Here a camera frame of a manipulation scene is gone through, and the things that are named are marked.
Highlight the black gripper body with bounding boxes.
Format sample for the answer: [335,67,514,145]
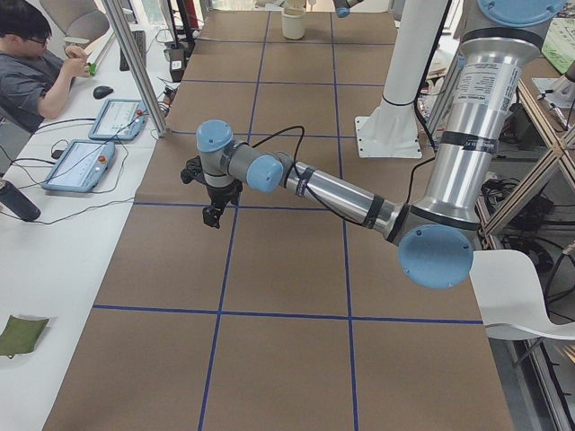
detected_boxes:
[206,180,243,207]

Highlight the white HOME mug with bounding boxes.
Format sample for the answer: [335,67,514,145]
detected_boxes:
[281,9,305,40]

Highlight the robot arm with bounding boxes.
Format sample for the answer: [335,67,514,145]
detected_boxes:
[181,1,563,288]
[332,0,363,18]

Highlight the far blue teach pendant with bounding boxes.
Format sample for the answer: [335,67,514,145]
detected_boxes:
[88,99,147,141]

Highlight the blue teach pendant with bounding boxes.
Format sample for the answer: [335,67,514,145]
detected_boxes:
[40,139,116,193]
[88,99,147,141]

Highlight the near blue teach pendant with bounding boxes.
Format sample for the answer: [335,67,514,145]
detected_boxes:
[40,139,116,193]

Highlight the black computer mouse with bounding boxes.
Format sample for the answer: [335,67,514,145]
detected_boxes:
[93,85,114,100]

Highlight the black keyboard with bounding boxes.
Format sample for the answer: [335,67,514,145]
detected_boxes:
[119,30,147,72]

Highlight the black water bottle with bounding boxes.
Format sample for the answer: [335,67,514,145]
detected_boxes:
[0,179,41,222]

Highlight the seated person grey shirt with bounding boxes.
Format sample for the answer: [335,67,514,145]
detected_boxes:
[1,1,89,134]

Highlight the grey office chair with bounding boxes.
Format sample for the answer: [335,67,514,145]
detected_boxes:
[40,0,110,57]

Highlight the green cloth pouch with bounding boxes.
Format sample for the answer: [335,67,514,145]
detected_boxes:
[1,315,49,358]

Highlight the white chair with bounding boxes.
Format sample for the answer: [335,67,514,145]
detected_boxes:
[470,250,574,340]

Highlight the aluminium frame post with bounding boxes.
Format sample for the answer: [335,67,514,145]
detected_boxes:
[102,0,168,137]

